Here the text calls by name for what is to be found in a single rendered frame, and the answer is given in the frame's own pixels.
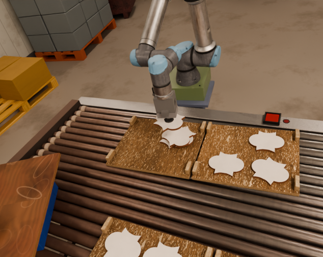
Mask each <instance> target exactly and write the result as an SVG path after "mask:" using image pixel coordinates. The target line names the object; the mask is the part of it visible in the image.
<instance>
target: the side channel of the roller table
mask: <svg viewBox="0 0 323 257"><path fill-rule="evenodd" d="M79 106H81V104H80V102H79V100H75V99H72V100H71V101H70V102H69V103H68V104H67V105H66V106H65V107H64V108H63V109H62V110H61V111H60V112H59V113H58V114H57V115H56V116H55V117H54V118H53V119H51V120H50V121H49V122H48V123H47V124H46V125H45V126H44V127H43V128H42V129H41V130H40V131H39V132H38V133H37V134H36V135H35V136H34V137H33V138H32V139H31V140H30V141H29V142H28V143H27V144H26V145H25V146H24V147H23V148H22V149H21V150H20V151H19V152H18V153H16V154H15V155H14V156H13V157H12V158H11V159H10V160H9V161H8V162H7V163H11V162H16V161H21V160H26V159H29V158H30V156H35V152H36V150H38V149H42V148H41V146H42V144H43V143H47V139H48V138H49V137H53V133H54V132H55V131H57V132H58V129H59V127H60V126H64V121H66V120H67V121H69V120H68V118H69V116H71V115H72V116H73V113H74V111H78V107H79Z"/></svg>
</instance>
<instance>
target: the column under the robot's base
mask: <svg viewBox="0 0 323 257"><path fill-rule="evenodd" d="M213 87H214V81H210V83H209V86H208V90H207V93H206V97H205V100H204V101H200V100H177V105H178V106H179V107H189V108H199V109H205V108H208V105H209V101H210V98H211V94H212V90H213Z"/></svg>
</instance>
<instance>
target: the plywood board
mask: <svg viewBox="0 0 323 257"><path fill-rule="evenodd" d="M60 157H61V154H60V153H54V154H50V155H45V156H40V157H35V158H30V159H26V160H21V161H16V162H11V163H5V164H0V257H35V255H36V251H37V248H38V244H39V240H40V236H41V232H42V228H43V224H44V220H45V216H46V212H47V208H48V204H49V200H50V196H51V192H52V188H53V184H54V181H55V178H56V173H57V169H58V165H59V161H60Z"/></svg>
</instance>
